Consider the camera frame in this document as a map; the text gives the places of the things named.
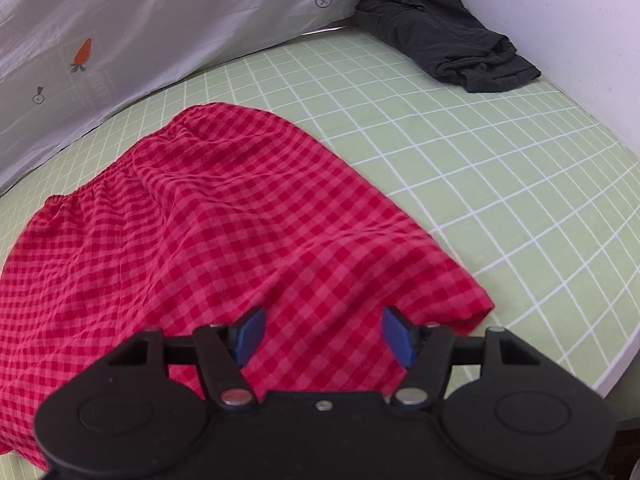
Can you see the dark grey folded garment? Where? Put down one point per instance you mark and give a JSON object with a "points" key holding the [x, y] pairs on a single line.
{"points": [[450, 42]]}

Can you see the red checked shorts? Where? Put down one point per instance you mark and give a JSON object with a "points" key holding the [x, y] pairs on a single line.
{"points": [[200, 240]]}

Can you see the green grid bed sheet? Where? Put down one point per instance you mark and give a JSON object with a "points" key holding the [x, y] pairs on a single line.
{"points": [[450, 175]]}

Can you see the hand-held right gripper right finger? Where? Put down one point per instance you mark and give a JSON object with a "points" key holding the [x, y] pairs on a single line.
{"points": [[398, 336]]}

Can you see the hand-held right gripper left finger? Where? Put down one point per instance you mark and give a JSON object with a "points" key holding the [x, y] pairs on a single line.
{"points": [[248, 335]]}

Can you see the grey printed curtain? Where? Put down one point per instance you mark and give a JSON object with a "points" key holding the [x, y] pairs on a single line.
{"points": [[150, 35]]}

